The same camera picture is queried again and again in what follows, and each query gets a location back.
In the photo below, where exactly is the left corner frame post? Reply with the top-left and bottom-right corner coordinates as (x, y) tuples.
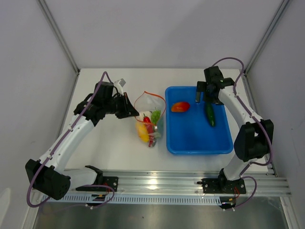
(35, 0), (80, 74)

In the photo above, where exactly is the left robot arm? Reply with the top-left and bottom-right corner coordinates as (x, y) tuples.
(25, 79), (139, 200)

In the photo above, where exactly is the clear zip top bag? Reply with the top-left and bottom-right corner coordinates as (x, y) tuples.
(134, 91), (166, 148)

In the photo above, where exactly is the aluminium frame rail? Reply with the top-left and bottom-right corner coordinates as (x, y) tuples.
(103, 170), (292, 197)

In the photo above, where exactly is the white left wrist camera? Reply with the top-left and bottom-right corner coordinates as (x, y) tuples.
(113, 78), (126, 95)

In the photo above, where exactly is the corner frame post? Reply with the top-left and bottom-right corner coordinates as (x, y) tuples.
(243, 0), (294, 74)
(35, 0), (80, 74)

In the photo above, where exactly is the blue plastic bin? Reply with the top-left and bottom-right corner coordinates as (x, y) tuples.
(165, 86), (233, 155)

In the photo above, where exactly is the grey toy fish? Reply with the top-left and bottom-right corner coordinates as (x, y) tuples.
(149, 132), (162, 147)

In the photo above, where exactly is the red chili pepper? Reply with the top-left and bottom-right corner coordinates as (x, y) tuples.
(143, 115), (155, 147)

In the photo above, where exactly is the green grape bunch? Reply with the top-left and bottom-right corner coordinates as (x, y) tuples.
(151, 110), (161, 125)

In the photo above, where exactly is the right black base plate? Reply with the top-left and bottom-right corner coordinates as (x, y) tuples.
(196, 178), (246, 194)

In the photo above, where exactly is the right corner frame post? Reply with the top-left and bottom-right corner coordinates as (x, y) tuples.
(243, 0), (294, 74)

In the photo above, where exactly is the red orange mango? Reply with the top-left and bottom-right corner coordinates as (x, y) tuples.
(171, 102), (190, 113)

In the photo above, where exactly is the white cauliflower with leaves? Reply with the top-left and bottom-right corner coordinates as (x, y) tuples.
(139, 111), (152, 121)

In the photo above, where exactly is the white slotted cable duct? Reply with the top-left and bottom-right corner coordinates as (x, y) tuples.
(41, 194), (223, 206)

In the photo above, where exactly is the orange yellow bell pepper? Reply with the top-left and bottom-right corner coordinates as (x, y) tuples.
(135, 122), (149, 143)

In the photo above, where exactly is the green cucumber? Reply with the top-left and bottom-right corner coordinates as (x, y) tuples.
(204, 103), (216, 127)

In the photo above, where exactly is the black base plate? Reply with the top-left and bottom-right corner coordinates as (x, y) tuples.
(196, 178), (246, 194)
(76, 176), (119, 192)

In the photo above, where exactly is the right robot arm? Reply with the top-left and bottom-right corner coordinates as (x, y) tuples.
(195, 66), (274, 194)

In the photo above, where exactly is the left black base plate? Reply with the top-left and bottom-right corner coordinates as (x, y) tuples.
(76, 176), (119, 192)

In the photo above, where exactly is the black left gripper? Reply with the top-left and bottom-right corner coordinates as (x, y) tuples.
(104, 92), (139, 119)

